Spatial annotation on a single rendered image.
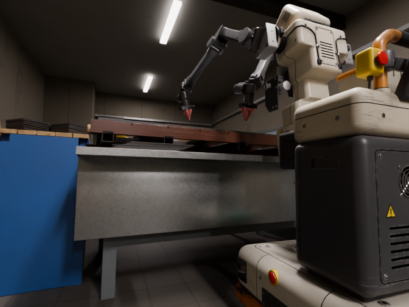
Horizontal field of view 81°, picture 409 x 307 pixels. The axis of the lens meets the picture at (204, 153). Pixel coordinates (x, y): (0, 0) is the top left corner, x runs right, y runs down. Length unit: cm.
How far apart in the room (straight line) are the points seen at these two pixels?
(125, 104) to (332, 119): 834
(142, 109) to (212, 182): 768
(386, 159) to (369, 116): 12
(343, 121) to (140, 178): 85
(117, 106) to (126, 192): 772
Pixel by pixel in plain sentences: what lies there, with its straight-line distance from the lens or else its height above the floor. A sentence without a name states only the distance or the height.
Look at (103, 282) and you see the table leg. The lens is 135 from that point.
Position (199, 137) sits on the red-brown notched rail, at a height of 78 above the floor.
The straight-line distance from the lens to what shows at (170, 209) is 122.
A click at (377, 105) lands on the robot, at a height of 76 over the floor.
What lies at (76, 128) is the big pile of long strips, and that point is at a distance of 153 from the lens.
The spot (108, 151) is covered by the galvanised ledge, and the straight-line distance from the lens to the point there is 100.
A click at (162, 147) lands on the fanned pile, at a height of 70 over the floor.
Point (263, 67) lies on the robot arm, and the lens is 157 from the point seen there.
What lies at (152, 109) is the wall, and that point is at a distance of 890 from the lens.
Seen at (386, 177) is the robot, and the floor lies 58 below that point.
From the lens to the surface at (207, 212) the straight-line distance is 129.
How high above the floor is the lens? 59
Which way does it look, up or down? 5 degrees up
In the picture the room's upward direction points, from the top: 1 degrees clockwise
